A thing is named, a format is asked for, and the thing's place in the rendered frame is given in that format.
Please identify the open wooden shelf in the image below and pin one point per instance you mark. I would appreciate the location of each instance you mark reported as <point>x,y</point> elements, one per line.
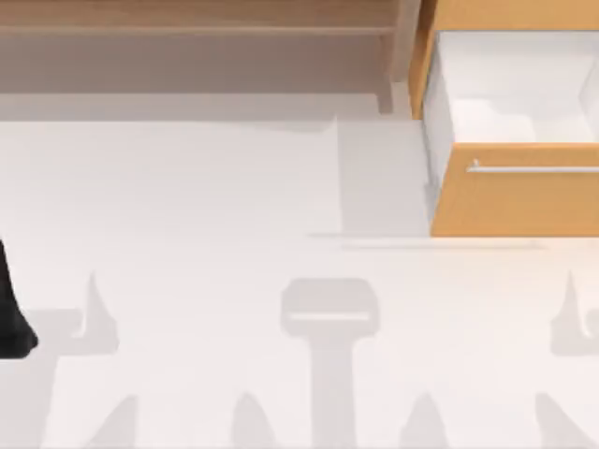
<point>196,47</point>

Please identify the pale wooden drawer front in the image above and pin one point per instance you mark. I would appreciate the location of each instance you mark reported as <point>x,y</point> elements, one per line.
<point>515,206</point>

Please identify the pulled-out white drawer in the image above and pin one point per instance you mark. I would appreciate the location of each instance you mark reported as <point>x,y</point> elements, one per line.
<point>515,93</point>

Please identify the wooden cupboard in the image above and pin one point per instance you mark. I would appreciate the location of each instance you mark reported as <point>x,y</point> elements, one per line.
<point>491,14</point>

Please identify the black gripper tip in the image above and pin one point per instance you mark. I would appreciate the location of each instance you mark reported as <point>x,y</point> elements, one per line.
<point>11,327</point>

